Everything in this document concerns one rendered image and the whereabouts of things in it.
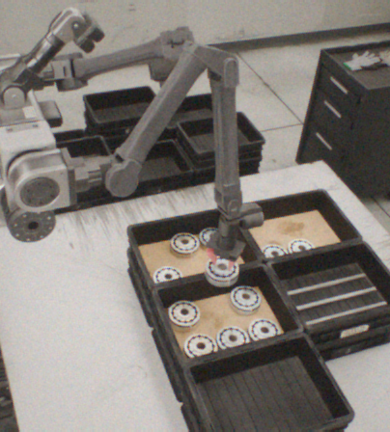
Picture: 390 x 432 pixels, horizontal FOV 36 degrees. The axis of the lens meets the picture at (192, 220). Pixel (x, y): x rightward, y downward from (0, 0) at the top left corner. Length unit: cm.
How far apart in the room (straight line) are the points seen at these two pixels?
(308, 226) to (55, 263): 97
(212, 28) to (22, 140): 379
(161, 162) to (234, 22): 218
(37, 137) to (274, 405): 100
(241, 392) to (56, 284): 81
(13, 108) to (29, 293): 84
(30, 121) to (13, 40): 316
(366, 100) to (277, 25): 235
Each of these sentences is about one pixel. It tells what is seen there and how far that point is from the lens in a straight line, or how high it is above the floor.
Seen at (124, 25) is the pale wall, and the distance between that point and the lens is 488.
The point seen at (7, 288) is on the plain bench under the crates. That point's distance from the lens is 228.
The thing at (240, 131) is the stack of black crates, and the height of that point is 49.
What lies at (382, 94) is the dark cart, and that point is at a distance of 330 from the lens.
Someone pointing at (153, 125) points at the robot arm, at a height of 155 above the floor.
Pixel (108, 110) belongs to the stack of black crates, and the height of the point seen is 49.
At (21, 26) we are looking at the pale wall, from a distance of 469.
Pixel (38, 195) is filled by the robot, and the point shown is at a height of 144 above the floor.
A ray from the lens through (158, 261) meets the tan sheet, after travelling 215.
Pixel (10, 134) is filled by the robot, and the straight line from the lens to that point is 154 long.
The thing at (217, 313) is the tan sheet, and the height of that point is 83.
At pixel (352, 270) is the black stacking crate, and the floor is 83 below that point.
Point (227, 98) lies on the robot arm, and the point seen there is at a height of 159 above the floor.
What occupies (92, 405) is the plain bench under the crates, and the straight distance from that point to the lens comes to 197.
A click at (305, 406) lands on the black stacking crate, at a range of 187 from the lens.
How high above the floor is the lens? 239
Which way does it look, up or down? 42 degrees down
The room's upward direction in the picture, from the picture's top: 6 degrees clockwise
